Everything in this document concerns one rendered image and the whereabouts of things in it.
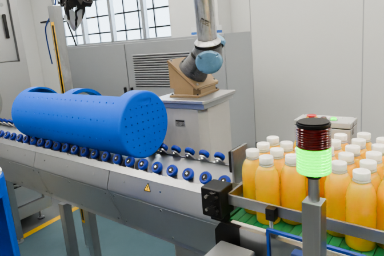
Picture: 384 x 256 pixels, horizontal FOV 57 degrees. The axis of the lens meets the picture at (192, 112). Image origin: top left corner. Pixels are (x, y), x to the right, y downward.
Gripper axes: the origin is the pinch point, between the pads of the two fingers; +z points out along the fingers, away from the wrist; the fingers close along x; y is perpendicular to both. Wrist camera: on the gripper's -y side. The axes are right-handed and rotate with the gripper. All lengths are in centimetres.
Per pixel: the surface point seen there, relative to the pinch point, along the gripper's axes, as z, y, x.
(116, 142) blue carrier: 37, -34, 4
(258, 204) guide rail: 25, -99, 9
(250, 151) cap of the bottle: 16, -90, 1
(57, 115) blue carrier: 41.2, 6.2, 5.8
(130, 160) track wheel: 44, -40, 2
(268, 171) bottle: 17, -98, 5
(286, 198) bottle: 23, -104, 3
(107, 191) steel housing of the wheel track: 62, -31, 6
